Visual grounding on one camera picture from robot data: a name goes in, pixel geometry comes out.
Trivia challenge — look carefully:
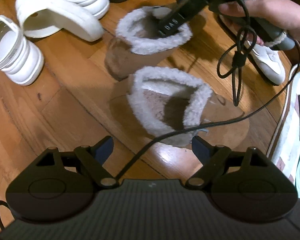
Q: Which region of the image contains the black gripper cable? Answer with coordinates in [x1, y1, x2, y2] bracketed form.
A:
[115, 0, 300, 181]

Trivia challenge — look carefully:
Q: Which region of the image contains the person's right hand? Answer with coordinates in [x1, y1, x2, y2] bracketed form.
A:
[218, 0, 300, 42]

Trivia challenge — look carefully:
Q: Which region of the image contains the brown fleece slipper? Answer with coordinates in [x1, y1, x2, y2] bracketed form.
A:
[104, 6, 192, 81]
[108, 66, 244, 141]

